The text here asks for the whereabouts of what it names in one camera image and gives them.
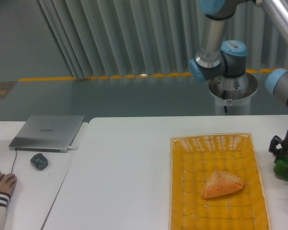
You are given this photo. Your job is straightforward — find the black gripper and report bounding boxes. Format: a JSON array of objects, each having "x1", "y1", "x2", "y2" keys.
[{"x1": 268, "y1": 135, "x2": 288, "y2": 163}]

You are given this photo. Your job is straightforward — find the green bell pepper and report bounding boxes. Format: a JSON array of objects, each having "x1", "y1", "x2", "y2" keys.
[{"x1": 274, "y1": 156, "x2": 288, "y2": 180}]

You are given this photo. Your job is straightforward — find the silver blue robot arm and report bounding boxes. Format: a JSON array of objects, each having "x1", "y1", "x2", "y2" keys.
[{"x1": 189, "y1": 0, "x2": 288, "y2": 160}]

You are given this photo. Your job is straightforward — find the yellow woven basket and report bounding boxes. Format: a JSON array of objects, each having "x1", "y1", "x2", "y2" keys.
[{"x1": 168, "y1": 133, "x2": 271, "y2": 230}]

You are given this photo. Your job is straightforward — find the person's hand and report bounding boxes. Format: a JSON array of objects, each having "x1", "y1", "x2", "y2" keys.
[{"x1": 0, "y1": 173, "x2": 17, "y2": 196}]

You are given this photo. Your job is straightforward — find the triangular bread pastry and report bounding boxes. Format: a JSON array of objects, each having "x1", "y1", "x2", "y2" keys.
[{"x1": 201, "y1": 171, "x2": 245, "y2": 199}]

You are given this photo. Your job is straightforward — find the white corrugated curtain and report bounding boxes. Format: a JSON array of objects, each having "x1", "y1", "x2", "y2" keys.
[{"x1": 39, "y1": 0, "x2": 288, "y2": 79}]

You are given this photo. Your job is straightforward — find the small black device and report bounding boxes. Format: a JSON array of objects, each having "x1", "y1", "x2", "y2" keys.
[{"x1": 30, "y1": 153, "x2": 48, "y2": 171}]

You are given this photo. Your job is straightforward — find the silver closed laptop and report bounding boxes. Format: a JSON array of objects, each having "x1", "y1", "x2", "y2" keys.
[{"x1": 9, "y1": 115, "x2": 84, "y2": 152}]

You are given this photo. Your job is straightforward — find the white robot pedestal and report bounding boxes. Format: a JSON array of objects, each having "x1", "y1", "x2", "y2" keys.
[{"x1": 208, "y1": 72, "x2": 258, "y2": 115}]

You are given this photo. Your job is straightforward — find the black pedestal cable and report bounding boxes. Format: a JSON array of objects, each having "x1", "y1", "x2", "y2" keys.
[{"x1": 222, "y1": 89, "x2": 228, "y2": 115}]

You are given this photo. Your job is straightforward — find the thin black cable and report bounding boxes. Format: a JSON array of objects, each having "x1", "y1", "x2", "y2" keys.
[{"x1": 0, "y1": 120, "x2": 18, "y2": 174}]

